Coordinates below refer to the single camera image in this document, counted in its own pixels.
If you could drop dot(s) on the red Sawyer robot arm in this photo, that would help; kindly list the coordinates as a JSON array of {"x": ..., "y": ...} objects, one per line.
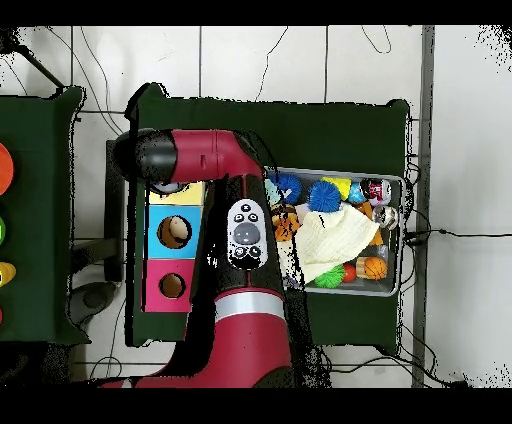
[{"x": 208, "y": 156}]

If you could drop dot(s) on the wooden three-hole box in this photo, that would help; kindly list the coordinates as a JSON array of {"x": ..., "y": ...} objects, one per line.
[{"x": 168, "y": 244}]

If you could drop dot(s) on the shallow mesh bin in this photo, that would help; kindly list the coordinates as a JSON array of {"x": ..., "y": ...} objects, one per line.
[{"x": 394, "y": 280}]

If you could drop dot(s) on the toy burger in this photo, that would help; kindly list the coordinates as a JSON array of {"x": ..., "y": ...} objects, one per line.
[{"x": 282, "y": 212}]

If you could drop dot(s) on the blue spiky ball with eyes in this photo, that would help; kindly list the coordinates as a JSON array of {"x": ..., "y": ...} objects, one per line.
[{"x": 324, "y": 196}]

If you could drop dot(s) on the cream waffle cloth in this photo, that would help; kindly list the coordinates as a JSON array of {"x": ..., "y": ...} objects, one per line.
[{"x": 336, "y": 240}]

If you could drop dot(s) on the yellow foam wedge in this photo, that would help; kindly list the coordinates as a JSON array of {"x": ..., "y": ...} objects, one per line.
[{"x": 342, "y": 186}]

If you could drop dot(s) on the green spiky ball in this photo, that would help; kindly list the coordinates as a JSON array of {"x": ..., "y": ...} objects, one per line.
[{"x": 330, "y": 276}]

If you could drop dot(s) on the dark green table cloth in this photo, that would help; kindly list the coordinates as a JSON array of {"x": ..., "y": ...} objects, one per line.
[{"x": 320, "y": 128}]

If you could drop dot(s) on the crushed soda can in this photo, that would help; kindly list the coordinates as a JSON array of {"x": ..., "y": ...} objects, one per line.
[{"x": 376, "y": 192}]

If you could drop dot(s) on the orange toy basketball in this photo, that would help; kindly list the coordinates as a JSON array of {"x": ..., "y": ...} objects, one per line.
[{"x": 374, "y": 268}]

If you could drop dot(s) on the black upright bar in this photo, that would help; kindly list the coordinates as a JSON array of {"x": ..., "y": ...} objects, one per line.
[{"x": 114, "y": 224}]

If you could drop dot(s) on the dark green side table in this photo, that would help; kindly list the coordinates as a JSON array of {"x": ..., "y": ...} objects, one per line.
[{"x": 40, "y": 200}]

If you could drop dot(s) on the orange round object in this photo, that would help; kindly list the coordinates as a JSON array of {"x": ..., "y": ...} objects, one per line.
[{"x": 4, "y": 168}]

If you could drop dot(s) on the green round object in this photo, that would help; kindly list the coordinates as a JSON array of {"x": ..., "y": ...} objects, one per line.
[{"x": 1, "y": 231}]

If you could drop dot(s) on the yellow round object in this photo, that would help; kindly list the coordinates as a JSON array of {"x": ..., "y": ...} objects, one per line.
[{"x": 6, "y": 272}]

